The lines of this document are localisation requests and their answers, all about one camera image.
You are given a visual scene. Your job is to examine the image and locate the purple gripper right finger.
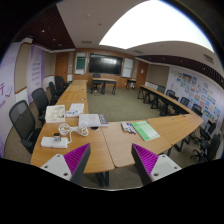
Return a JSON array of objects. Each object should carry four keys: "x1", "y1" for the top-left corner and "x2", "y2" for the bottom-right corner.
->
[{"x1": 131, "y1": 144, "x2": 181, "y2": 185}]

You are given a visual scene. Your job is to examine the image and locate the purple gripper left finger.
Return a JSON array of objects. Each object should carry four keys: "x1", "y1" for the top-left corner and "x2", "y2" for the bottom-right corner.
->
[{"x1": 41, "y1": 144, "x2": 91, "y2": 185}]

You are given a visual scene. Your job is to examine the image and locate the black charger plug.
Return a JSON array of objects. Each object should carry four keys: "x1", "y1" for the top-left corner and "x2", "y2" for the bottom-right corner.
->
[{"x1": 54, "y1": 133, "x2": 61, "y2": 142}]

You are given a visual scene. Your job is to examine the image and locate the white power strip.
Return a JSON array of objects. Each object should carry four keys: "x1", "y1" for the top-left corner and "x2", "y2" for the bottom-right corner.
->
[{"x1": 41, "y1": 137, "x2": 68, "y2": 148}]

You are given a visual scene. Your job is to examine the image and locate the green booklet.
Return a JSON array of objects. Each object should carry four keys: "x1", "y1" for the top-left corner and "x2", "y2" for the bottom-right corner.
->
[{"x1": 131, "y1": 121, "x2": 159, "y2": 141}]

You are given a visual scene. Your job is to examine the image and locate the marker pens pack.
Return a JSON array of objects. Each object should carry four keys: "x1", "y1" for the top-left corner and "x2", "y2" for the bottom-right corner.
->
[{"x1": 121, "y1": 121, "x2": 135, "y2": 134}]

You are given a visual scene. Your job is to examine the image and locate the white book stack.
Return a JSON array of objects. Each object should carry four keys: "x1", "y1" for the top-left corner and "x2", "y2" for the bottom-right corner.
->
[{"x1": 78, "y1": 114, "x2": 109, "y2": 127}]

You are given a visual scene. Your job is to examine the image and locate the white box with items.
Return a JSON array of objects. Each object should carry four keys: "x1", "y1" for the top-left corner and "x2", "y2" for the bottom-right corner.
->
[{"x1": 45, "y1": 105, "x2": 65, "y2": 123}]

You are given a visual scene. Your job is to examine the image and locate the white paper sheets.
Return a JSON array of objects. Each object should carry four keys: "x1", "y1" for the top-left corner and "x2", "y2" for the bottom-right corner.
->
[{"x1": 65, "y1": 103, "x2": 84, "y2": 117}]

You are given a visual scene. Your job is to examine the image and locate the black chair far right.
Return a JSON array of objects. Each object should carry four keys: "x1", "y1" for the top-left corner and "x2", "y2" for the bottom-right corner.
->
[{"x1": 192, "y1": 134, "x2": 221, "y2": 163}]

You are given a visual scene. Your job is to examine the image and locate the black office chair nearest left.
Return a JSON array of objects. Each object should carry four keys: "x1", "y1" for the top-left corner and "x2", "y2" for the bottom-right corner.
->
[{"x1": 9, "y1": 100, "x2": 41, "y2": 154}]

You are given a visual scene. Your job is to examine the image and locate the black office chair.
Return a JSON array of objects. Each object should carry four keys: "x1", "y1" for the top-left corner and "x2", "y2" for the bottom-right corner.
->
[
  {"x1": 32, "y1": 88, "x2": 49, "y2": 124},
  {"x1": 9, "y1": 100, "x2": 41, "y2": 154},
  {"x1": 49, "y1": 82, "x2": 59, "y2": 105}
]

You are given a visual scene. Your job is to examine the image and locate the front dark desk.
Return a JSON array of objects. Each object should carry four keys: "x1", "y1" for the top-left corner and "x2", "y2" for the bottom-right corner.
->
[{"x1": 91, "y1": 78, "x2": 117, "y2": 95}]

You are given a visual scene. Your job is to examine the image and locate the white whiteboard right of screen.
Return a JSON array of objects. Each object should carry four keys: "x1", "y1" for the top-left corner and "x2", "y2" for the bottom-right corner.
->
[{"x1": 122, "y1": 58, "x2": 133, "y2": 78}]

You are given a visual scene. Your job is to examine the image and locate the whiteboard left of screen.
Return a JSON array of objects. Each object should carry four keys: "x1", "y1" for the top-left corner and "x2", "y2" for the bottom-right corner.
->
[{"x1": 75, "y1": 52, "x2": 87, "y2": 75}]

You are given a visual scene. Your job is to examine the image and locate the white coiled cable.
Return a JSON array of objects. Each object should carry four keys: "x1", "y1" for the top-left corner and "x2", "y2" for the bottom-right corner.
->
[{"x1": 57, "y1": 122, "x2": 90, "y2": 145}]

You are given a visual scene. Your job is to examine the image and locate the large wall display screen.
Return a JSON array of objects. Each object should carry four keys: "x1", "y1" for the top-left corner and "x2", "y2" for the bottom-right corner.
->
[{"x1": 88, "y1": 53, "x2": 123, "y2": 75}]

